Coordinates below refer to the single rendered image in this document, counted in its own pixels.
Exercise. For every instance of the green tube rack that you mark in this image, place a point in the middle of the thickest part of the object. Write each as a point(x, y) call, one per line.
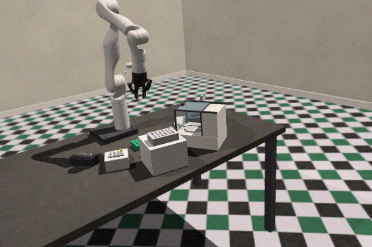
point(135, 144)

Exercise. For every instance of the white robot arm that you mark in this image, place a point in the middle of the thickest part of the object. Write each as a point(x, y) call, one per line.
point(109, 11)

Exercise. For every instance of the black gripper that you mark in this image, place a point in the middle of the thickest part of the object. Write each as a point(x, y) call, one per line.
point(138, 81)

